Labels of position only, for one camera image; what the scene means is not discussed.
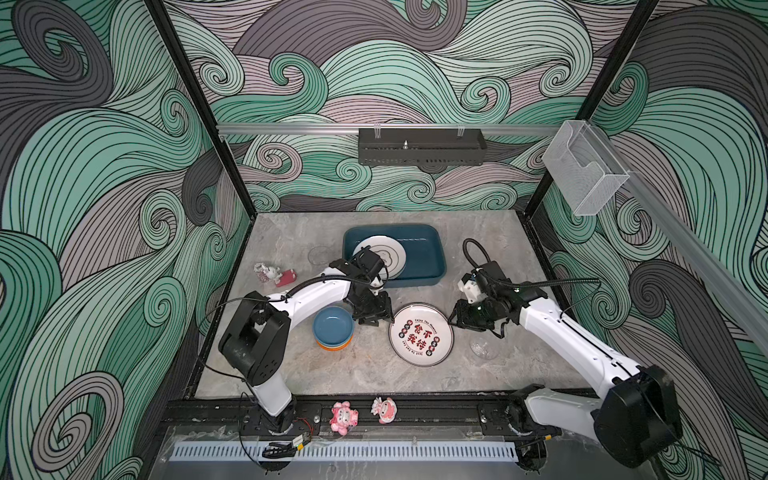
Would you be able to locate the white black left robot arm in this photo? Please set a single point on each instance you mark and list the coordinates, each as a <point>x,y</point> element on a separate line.
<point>255,340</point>

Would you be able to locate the clear cup left rear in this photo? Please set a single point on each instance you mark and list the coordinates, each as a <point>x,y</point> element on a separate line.
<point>320,256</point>

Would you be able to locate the clear plastic cup near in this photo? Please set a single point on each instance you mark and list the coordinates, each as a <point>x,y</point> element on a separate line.
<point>484,349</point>

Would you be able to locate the white slotted cable duct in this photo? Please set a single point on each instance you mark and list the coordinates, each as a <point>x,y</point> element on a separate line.
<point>454,451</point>

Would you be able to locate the black left rear frame post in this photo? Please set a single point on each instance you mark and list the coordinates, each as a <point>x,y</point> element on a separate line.
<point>173,45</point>

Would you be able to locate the clear acrylic wall holder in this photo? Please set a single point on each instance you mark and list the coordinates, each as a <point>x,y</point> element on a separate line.
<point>585,166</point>

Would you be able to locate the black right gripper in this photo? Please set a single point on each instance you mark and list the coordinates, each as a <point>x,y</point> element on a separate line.
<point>462,318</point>

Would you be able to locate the aluminium wall rail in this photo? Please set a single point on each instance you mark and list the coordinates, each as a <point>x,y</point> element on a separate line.
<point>304,128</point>

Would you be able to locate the black right rear frame post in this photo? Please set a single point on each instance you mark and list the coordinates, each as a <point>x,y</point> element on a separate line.
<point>616,59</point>

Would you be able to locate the teal plastic bin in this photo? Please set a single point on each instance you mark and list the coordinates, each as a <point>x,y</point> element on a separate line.
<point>425,263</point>

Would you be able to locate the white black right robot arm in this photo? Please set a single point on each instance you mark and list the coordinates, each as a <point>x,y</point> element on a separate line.
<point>634,413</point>

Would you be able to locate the blue shallow bowl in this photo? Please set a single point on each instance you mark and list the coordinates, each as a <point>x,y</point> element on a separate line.
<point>333,326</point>

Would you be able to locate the orange shallow bowl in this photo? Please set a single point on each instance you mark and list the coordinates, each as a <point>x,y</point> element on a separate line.
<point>334,347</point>

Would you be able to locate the pink white toy on table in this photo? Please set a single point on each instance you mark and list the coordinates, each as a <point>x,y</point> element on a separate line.
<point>272,274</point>

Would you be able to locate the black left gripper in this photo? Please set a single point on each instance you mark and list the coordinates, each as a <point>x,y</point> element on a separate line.
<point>382,312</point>

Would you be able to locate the pink white small figure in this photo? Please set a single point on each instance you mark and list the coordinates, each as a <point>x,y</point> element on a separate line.
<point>385,409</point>

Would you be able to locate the black perforated wall tray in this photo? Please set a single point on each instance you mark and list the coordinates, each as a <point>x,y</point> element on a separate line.
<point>430,150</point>

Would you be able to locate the black frame post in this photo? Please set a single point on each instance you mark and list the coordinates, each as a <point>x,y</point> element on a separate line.
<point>616,59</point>
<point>173,45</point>

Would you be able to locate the pink plush pig figure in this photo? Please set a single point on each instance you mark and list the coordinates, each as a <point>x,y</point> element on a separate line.
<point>344,418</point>

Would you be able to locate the white plate red green circles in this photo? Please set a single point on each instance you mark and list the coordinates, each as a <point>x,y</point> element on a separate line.
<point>421,335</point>

